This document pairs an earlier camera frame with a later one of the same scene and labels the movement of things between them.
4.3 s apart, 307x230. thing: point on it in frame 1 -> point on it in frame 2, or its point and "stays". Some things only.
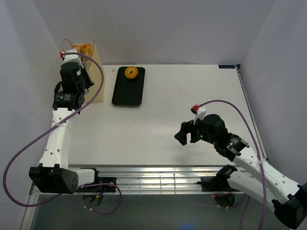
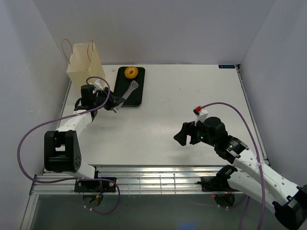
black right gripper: (186, 128) stays
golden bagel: (131, 72) stays
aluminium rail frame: (142, 179) stays
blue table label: (226, 66) stays
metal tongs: (83, 59) -> (133, 84)
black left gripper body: (86, 83) -> (102, 96)
